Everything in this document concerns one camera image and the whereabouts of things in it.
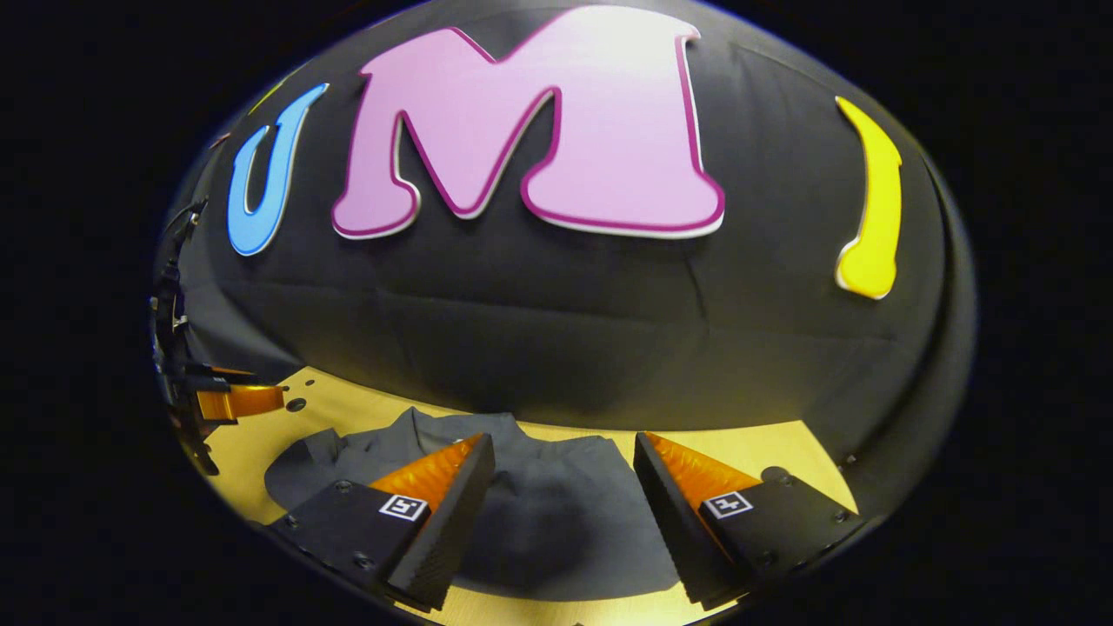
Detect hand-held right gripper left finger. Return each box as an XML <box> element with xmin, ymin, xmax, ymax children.
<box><xmin>261</xmin><ymin>433</ymin><xmax>497</xmax><ymax>611</ymax></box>

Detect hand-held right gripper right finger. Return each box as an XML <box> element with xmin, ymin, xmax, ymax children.
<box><xmin>633</xmin><ymin>431</ymin><xmax>866</xmax><ymax>609</ymax></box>

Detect grey short-sleeved shirt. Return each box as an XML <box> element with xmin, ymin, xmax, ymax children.
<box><xmin>263</xmin><ymin>407</ymin><xmax>683</xmax><ymax>603</ymax></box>

